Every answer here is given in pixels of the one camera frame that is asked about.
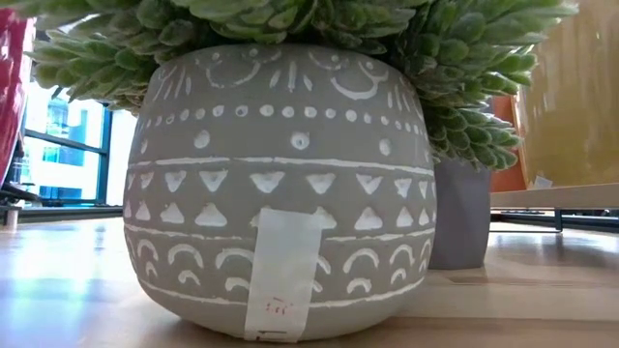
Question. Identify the lavender ceramic mug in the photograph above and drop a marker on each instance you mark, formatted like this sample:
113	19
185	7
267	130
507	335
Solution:
459	217

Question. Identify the orange faceted mug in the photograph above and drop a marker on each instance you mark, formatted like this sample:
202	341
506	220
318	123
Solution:
505	159

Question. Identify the red ceramic mug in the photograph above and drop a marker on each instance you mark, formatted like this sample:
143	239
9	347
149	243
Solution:
12	96

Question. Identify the succulent plant patterned grey pot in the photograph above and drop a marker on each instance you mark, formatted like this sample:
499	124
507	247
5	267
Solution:
290	145

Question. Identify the white paper tape label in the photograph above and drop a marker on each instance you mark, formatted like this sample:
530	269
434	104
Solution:
283	270

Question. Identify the wooden riser shelf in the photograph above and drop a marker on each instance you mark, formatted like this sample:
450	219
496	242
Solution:
556	198

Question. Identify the teal window frame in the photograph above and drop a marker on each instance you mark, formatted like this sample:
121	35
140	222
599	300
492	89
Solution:
103	159

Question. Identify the small grey metal post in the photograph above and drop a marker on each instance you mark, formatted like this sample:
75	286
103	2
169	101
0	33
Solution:
11	217

